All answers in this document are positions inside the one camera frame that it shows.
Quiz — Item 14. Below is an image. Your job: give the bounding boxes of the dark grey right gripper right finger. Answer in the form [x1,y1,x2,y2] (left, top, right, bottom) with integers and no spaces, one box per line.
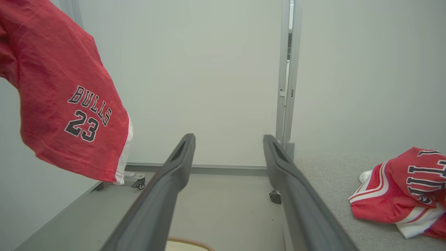
[263,134,360,251]

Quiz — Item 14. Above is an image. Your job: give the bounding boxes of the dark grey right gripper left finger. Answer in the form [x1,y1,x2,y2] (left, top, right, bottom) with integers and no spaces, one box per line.
[99,133,197,251]

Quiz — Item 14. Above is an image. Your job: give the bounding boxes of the white perforated laundry basket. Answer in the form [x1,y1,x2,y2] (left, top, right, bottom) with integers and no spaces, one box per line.
[166,236,215,251]

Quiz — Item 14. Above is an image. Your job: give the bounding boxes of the grey fabric sofa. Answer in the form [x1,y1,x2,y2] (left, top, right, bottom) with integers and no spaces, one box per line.
[282,153,446,251]

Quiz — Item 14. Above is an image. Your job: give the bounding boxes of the grey partition foot bar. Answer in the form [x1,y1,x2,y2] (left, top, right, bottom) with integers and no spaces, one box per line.
[123,170,146,180]

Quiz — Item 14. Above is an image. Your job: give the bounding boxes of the red Bulls 23 shorts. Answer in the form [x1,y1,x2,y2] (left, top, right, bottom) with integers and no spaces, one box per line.
[0,0,134,185]

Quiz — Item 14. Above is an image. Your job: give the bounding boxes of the red basketball jersey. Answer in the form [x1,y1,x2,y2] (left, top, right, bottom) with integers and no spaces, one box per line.
[348,146,446,241]

